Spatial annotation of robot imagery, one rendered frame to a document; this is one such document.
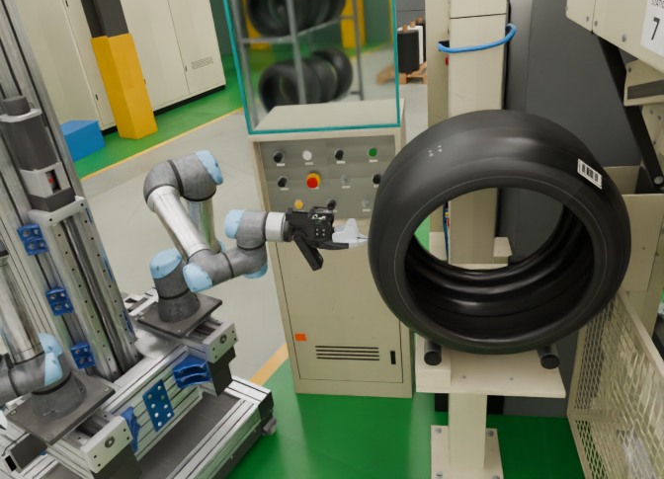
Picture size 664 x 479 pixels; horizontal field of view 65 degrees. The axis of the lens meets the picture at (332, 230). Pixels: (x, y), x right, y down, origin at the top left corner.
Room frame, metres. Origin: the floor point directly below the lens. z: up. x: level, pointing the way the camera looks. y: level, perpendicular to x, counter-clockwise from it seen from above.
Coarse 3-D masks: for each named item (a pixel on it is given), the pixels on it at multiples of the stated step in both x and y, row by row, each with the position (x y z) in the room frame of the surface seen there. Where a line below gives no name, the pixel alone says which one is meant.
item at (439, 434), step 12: (432, 432) 1.52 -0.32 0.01; (444, 432) 1.51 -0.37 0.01; (492, 432) 1.48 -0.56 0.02; (432, 444) 1.45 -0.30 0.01; (444, 444) 1.45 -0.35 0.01; (492, 444) 1.42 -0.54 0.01; (432, 456) 1.40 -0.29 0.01; (444, 456) 1.39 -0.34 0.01; (492, 456) 1.37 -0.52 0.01; (432, 468) 1.35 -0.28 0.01; (444, 468) 1.34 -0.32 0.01; (456, 468) 1.33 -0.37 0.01; (468, 468) 1.33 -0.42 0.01; (492, 468) 1.32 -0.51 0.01
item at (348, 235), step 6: (348, 228) 1.12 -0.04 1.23; (354, 228) 1.12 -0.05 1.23; (336, 234) 1.13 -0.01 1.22; (342, 234) 1.13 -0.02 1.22; (348, 234) 1.12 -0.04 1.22; (354, 234) 1.12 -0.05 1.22; (336, 240) 1.13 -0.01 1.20; (342, 240) 1.13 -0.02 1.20; (348, 240) 1.12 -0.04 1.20; (354, 240) 1.12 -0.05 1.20; (360, 240) 1.13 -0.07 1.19; (366, 240) 1.13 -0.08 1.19; (354, 246) 1.12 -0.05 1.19
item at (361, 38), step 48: (240, 0) 1.85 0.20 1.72; (288, 0) 1.82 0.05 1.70; (336, 0) 1.79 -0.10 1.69; (384, 0) 1.75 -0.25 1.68; (240, 48) 1.86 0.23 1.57; (288, 48) 1.82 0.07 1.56; (336, 48) 1.79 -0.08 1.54; (384, 48) 1.76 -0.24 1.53; (288, 96) 1.83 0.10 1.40; (336, 96) 1.79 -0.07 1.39; (384, 96) 1.76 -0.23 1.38
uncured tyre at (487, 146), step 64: (448, 128) 1.13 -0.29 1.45; (512, 128) 1.04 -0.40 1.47; (384, 192) 1.07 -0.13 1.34; (448, 192) 0.97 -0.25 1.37; (576, 192) 0.92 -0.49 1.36; (384, 256) 1.01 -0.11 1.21; (576, 256) 1.14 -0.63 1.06; (448, 320) 1.11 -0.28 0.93; (512, 320) 1.09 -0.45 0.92; (576, 320) 0.92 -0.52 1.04
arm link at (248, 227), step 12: (228, 216) 1.19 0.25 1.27; (240, 216) 1.18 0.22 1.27; (252, 216) 1.18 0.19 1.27; (264, 216) 1.18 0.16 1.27; (228, 228) 1.17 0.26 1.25; (240, 228) 1.16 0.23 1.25; (252, 228) 1.16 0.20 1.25; (264, 228) 1.15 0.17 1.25; (240, 240) 1.17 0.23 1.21; (252, 240) 1.17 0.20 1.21; (264, 240) 1.16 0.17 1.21
